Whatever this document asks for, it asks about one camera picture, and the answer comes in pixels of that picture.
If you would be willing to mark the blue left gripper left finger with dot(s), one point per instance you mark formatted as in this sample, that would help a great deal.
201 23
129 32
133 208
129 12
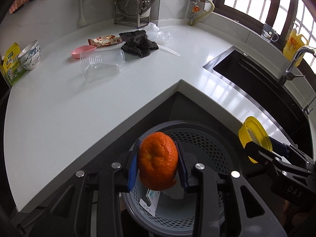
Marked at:
132 166

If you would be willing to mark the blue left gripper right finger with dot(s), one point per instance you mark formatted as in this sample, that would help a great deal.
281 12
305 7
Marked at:
183 166

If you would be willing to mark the orange peel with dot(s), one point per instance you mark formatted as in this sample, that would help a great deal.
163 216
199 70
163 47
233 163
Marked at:
157 161

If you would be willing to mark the yellow plastic lid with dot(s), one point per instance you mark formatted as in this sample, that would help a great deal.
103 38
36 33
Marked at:
253 131

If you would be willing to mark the clear plastic jar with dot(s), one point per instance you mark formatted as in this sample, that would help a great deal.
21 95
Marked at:
97 65

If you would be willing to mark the dark grey cloth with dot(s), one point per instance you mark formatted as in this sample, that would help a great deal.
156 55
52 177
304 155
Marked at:
137 43

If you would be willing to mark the clear plastic bag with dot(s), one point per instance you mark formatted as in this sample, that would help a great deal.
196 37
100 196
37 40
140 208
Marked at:
154 33

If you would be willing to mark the pink plastic dish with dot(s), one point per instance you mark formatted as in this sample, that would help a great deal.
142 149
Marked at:
81 50

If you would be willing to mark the red patterned snack wrapper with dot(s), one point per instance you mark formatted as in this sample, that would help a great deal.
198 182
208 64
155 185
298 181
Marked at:
105 41

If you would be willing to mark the blue silicone basting brush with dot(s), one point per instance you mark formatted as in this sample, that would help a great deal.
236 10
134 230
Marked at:
168 50

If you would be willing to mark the white paper trash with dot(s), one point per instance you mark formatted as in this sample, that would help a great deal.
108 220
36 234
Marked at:
150 201

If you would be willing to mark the grey perforated trash bin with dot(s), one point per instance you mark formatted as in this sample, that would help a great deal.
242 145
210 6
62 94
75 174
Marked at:
176 207

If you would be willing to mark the black kitchen sink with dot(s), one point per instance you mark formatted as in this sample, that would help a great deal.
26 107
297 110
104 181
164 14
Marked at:
244 74

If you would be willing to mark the chrome kitchen faucet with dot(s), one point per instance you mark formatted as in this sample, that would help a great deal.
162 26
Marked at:
287 75

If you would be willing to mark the yellow oil bottle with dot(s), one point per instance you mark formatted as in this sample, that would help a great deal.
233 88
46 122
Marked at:
294 42

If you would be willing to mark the glass mug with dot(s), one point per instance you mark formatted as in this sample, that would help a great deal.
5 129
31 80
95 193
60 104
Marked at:
269 34

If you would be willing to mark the gas valve with orange knob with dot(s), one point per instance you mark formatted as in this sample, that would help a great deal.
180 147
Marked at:
195 9

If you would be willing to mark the stacked white patterned bowls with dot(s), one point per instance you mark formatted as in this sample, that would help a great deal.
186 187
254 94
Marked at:
30 55

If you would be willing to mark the yellow green snack packet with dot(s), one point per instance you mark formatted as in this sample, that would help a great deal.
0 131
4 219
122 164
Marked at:
11 68

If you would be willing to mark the white hanging brush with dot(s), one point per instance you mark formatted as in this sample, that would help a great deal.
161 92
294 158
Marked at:
81 19

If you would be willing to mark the metal dish rack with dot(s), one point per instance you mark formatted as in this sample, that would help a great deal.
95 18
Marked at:
129 13

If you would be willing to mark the window frame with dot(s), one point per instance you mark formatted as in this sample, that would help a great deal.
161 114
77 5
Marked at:
283 16

